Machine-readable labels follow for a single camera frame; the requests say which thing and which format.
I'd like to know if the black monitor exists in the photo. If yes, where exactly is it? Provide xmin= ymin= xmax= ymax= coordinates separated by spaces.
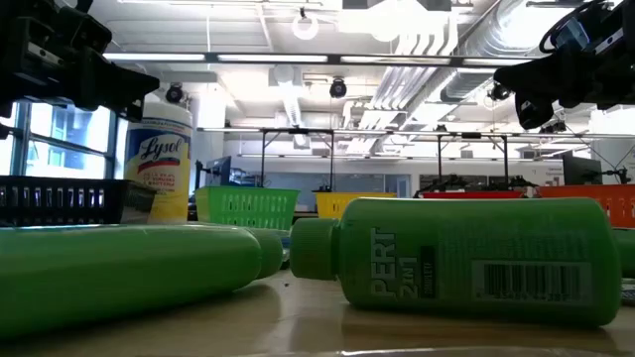
xmin=562 ymin=154 xmax=604 ymax=186
xmin=195 ymin=156 xmax=233 ymax=188

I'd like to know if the long ceiling light strip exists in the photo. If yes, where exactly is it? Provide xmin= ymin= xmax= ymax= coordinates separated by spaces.
xmin=102 ymin=52 xmax=542 ymax=68

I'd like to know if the yellow plastic basket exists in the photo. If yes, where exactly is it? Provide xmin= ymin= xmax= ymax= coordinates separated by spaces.
xmin=313 ymin=190 xmax=398 ymax=220

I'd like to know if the green shampoo bottle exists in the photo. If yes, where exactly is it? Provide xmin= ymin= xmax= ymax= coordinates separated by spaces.
xmin=289 ymin=196 xmax=624 ymax=328
xmin=0 ymin=223 xmax=285 ymax=341
xmin=612 ymin=226 xmax=635 ymax=280

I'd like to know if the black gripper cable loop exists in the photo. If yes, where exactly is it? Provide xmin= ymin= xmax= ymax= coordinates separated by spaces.
xmin=539 ymin=3 xmax=596 ymax=55

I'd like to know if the yellow Lysol wipes canister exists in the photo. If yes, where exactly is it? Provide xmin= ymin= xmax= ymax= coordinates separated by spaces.
xmin=123 ymin=101 xmax=193 ymax=225

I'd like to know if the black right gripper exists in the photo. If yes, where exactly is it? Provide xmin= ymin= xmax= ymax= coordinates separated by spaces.
xmin=494 ymin=0 xmax=635 ymax=131

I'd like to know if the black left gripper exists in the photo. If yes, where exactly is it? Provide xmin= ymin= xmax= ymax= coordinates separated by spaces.
xmin=0 ymin=0 xmax=161 ymax=124

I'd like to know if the black plastic basket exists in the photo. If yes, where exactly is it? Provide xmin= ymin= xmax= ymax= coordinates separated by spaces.
xmin=0 ymin=175 xmax=158 ymax=228

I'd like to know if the orange plastic basket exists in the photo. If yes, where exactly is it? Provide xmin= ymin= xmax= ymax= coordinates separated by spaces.
xmin=535 ymin=183 xmax=635 ymax=230

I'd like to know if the red plastic basket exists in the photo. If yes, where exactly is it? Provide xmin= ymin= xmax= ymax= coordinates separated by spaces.
xmin=420 ymin=190 xmax=525 ymax=200

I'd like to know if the white ceiling ring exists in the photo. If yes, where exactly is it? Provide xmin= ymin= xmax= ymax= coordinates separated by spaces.
xmin=291 ymin=14 xmax=320 ymax=42

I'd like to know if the green plastic basket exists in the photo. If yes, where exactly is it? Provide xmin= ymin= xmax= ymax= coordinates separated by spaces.
xmin=194 ymin=185 xmax=302 ymax=238

